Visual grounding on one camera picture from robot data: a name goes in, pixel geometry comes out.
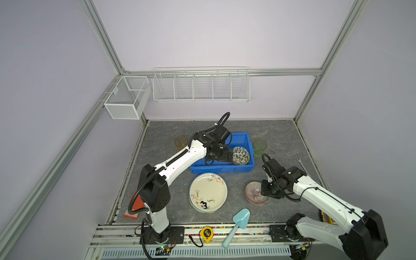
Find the metal wrench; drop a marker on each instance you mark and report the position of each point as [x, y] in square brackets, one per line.
[302, 165]

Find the amber glass cup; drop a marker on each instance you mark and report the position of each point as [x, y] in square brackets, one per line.
[181, 142]

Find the green glass cup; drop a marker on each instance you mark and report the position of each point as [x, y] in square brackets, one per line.
[259, 147]

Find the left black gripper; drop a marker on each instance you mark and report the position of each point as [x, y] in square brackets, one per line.
[225, 157]

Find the green rimmed bottom plate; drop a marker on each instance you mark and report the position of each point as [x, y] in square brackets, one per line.
[206, 206]

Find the teal plastic shovel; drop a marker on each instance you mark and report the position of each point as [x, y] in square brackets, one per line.
[240, 220]

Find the white mesh basket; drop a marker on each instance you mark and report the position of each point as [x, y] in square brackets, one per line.
[128, 98]

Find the red work glove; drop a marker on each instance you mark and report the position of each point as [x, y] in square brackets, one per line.
[138, 205]

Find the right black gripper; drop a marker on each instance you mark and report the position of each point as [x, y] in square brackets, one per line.
[265, 192]

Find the pink branch pattern bowl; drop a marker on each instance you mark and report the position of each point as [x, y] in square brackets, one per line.
[253, 193]

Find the white wire rack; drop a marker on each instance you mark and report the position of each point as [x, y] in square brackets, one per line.
[187, 84]

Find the yellow tape measure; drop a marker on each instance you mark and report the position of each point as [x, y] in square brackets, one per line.
[206, 233]

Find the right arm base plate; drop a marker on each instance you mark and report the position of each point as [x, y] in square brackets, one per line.
[283, 233]

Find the blue plastic bin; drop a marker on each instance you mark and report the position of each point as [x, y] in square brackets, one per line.
[238, 139]

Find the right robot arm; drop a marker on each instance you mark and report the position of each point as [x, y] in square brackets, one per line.
[360, 234]

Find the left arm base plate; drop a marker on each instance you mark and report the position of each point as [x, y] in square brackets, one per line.
[171, 235]

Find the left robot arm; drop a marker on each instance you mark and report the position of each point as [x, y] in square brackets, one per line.
[152, 194]

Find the cream floral plate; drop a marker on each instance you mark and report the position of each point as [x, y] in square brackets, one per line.
[209, 186]

